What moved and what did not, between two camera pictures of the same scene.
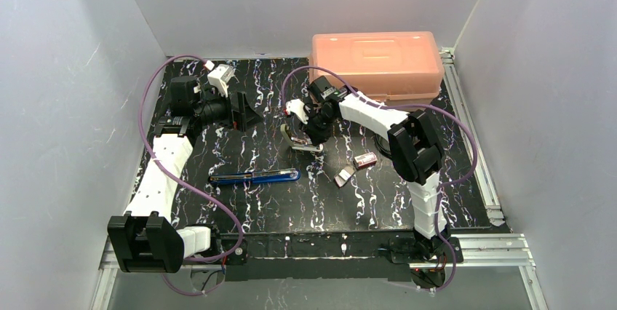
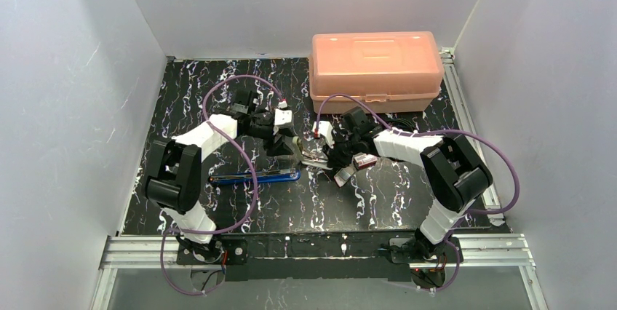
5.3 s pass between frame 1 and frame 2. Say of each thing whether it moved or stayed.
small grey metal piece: stayed
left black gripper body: moved
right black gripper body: moved
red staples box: stayed
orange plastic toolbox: stayed
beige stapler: moved
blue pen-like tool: stayed
